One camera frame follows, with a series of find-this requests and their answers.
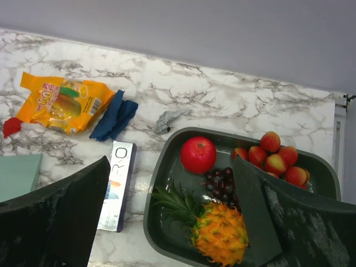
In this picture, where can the red apple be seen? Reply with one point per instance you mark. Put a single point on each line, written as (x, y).
(198, 155)

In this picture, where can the orange toy pineapple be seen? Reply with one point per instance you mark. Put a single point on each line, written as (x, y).
(217, 231)

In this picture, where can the red paper scrap near bag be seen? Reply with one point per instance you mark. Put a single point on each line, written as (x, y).
(11, 126)

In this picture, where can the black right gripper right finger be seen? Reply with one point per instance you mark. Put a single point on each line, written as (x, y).
(288, 226)

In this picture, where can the orange snack bag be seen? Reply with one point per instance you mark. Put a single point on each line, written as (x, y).
(70, 106)

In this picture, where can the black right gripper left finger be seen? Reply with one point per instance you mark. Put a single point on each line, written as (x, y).
(56, 224)

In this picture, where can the strawberry bunch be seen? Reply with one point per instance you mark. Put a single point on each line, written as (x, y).
(277, 161)

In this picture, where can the mint green dustpan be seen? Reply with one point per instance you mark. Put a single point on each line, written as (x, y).
(19, 175)

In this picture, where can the blue paper scrap by bag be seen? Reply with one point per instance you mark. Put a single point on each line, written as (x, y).
(115, 119)

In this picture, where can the dark green fruit tray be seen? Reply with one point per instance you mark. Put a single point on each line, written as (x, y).
(171, 238)

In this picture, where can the grey crumpled paper scrap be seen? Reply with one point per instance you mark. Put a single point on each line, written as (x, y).
(163, 123)

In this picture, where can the dark grape bunch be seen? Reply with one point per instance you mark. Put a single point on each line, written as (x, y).
(220, 184)

